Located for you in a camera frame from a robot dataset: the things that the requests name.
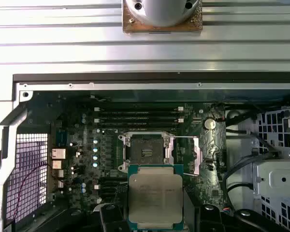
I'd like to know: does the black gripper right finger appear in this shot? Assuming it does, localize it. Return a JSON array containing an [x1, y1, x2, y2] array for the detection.
[[195, 204, 266, 232]]

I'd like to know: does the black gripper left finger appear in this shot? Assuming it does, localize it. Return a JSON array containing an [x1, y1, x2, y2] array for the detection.
[[62, 203, 129, 232]]

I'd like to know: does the silver CPU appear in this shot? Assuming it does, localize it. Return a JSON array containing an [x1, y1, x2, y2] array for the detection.
[[127, 165, 184, 230]]

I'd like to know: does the metal socket cover frame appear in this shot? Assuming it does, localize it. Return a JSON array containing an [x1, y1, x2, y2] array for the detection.
[[163, 135, 203, 177]]

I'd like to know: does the CPU socket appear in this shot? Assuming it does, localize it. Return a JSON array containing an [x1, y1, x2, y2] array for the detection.
[[117, 132, 176, 174]]

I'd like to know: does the black graphics card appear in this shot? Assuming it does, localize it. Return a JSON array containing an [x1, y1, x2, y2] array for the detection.
[[183, 192, 200, 232]]

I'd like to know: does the green motherboard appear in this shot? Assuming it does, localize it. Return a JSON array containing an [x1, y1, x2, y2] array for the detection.
[[48, 101, 227, 218]]

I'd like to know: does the silver perforated drive cage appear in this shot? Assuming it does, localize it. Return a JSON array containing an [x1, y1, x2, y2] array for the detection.
[[252, 106, 290, 232]]

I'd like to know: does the blue rear port connector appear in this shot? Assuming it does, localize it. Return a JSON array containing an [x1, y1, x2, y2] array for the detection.
[[55, 130, 69, 147]]

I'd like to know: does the round coin battery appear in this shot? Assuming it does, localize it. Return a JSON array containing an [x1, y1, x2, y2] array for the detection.
[[204, 117, 216, 131]]

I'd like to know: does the black and silver PC case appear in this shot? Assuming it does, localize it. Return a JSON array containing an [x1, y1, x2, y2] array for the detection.
[[0, 73, 290, 232]]

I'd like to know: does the black data cable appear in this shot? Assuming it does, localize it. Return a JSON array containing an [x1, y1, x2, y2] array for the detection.
[[226, 183, 253, 211], [225, 127, 281, 155]]

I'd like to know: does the grey data cable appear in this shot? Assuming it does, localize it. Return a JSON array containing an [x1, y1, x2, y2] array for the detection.
[[222, 152, 280, 182]]

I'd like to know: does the thin red wire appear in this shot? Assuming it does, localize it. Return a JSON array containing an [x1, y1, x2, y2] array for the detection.
[[13, 162, 50, 218]]

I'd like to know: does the square brown base plate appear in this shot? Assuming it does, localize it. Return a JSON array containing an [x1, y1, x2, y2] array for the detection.
[[122, 0, 203, 34]]

